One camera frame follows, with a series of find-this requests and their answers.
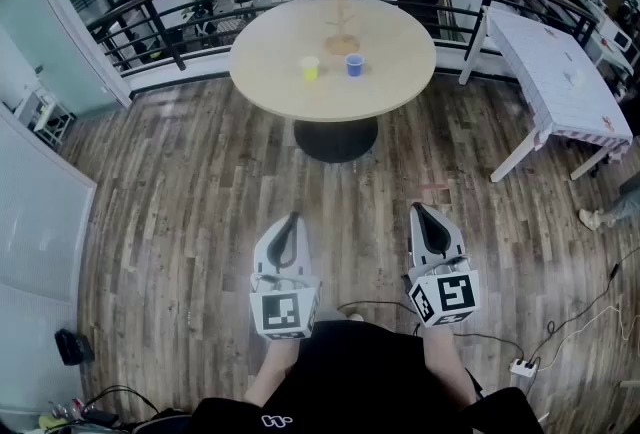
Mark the white cable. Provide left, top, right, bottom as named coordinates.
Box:
left=534, top=304, right=629, bottom=366

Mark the white checked cloth table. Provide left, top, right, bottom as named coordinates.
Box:
left=458, top=5, right=635, bottom=183

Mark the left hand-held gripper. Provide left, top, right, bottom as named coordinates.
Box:
left=248, top=212, right=322, bottom=341

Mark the black cable bundle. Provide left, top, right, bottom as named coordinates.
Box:
left=79, top=384, right=194, bottom=434

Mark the yellow cup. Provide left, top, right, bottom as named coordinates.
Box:
left=299, top=55, right=320, bottom=82

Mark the black round table base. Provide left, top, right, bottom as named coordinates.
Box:
left=293, top=116, right=379, bottom=164

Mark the person's right forearm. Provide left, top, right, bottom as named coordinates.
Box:
left=424, top=325, right=476, bottom=403

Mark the wooden cup stand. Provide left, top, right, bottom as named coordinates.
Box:
left=323, top=0, right=362, bottom=57

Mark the black floor device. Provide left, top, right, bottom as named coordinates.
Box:
left=54, top=328, right=95, bottom=366

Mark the frosted glass partition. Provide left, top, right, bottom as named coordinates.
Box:
left=0, top=0, right=132, bottom=109

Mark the white slatted panel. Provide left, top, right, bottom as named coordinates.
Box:
left=0, top=111, right=97, bottom=303

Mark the small white shelf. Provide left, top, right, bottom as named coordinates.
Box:
left=14, top=86, right=76, bottom=148

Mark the person's black shirt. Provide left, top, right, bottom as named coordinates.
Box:
left=189, top=316, right=546, bottom=434

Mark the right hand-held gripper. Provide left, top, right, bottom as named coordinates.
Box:
left=404, top=202, right=481, bottom=329

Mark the person's left forearm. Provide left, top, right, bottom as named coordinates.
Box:
left=243, top=337, right=301, bottom=407

